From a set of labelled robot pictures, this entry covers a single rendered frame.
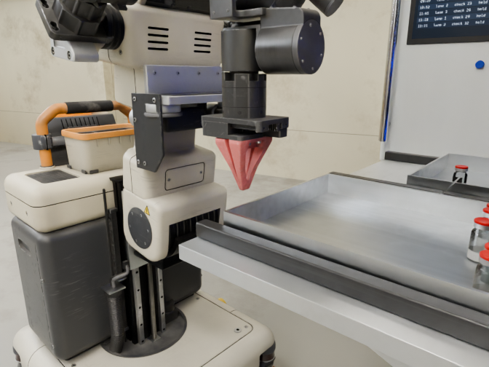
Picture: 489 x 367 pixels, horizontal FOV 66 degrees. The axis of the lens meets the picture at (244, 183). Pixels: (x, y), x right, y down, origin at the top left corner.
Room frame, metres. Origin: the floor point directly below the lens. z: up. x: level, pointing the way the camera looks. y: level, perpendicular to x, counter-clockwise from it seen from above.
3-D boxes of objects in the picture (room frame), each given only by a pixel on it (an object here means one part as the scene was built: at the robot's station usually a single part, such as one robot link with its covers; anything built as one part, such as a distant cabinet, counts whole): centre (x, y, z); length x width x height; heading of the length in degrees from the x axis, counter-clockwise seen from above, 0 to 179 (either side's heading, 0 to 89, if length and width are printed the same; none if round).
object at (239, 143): (0.51, 0.01, 0.97); 0.07 x 0.07 x 0.09; 49
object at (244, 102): (0.50, 0.00, 1.05); 0.10 x 0.07 x 0.07; 49
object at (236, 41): (0.50, 0.00, 1.11); 0.07 x 0.06 x 0.07; 49
